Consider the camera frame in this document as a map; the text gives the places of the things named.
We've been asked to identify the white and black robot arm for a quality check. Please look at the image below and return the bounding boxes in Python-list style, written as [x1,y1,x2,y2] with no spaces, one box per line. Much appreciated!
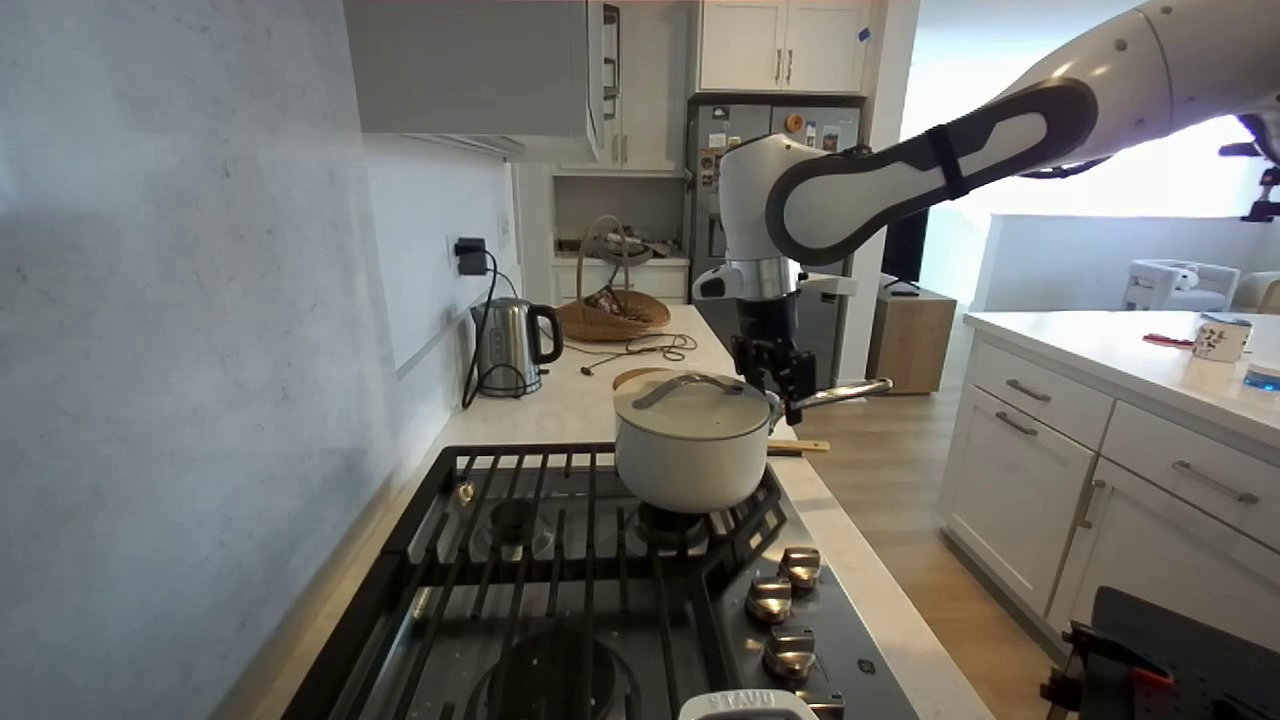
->
[700,0,1280,421]

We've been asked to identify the white kitchen island cabinet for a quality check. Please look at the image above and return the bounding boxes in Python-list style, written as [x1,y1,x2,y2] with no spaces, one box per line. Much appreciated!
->
[938,310,1280,646]

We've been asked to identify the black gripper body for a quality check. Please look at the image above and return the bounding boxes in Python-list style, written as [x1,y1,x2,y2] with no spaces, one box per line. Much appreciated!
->
[730,299,816,422]

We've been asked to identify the cardboard box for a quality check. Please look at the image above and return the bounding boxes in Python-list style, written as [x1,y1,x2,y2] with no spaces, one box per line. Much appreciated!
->
[866,291,955,396]

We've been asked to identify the white pot lid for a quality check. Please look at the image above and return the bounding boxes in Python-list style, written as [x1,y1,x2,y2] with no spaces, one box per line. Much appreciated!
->
[610,372,779,440]

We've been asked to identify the black cast iron grate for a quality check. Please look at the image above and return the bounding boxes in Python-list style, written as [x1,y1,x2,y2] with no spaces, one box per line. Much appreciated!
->
[283,443,790,720]

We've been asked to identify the stainless steel electric kettle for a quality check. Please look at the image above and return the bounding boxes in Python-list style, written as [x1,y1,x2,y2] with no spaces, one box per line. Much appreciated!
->
[473,296,562,400]

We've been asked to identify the stainless steel refrigerator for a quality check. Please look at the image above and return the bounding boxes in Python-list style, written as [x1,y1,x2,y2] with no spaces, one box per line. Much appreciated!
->
[683,92,865,388]

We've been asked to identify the round wooden board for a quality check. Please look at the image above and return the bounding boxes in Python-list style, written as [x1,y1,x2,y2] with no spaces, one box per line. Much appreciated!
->
[559,291,670,342]

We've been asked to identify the wooden spoon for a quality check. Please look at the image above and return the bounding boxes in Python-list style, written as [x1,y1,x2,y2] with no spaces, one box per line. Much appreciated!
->
[769,440,833,455]

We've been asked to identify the white mug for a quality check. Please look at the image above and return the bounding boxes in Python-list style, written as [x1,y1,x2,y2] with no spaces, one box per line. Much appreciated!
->
[1191,315,1252,364]

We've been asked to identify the silver stove knob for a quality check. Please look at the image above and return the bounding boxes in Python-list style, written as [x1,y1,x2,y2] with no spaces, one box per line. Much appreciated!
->
[759,630,816,689]
[779,549,825,596]
[743,581,794,622]

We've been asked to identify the white pot with steel handle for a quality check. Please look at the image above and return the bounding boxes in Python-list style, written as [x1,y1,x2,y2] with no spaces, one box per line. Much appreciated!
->
[615,378,887,514]

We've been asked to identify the stainless steel gas stove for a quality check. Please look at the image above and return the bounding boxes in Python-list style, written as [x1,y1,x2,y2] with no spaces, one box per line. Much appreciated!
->
[281,440,923,720]

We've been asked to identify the white upper cabinets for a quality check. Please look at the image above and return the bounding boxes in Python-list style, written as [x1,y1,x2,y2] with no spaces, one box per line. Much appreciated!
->
[691,0,884,97]

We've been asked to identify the white appliance on island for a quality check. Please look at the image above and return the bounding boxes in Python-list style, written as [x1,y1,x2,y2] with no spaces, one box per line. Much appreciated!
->
[1122,258,1238,310]

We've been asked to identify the black wall plug adapter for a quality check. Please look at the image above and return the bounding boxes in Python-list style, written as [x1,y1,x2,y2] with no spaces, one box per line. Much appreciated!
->
[451,235,488,277]

